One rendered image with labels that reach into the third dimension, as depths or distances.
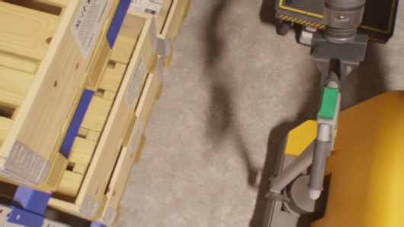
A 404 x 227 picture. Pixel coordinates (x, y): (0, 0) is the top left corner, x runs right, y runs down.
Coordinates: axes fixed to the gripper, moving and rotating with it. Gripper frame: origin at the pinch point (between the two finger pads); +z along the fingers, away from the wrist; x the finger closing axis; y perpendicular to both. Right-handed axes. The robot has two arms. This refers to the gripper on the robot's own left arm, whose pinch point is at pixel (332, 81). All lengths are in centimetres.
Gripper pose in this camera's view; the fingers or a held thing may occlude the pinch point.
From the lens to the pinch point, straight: 115.8
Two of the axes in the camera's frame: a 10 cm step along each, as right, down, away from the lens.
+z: 0.8, 8.0, 5.9
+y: -3.5, 5.8, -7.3
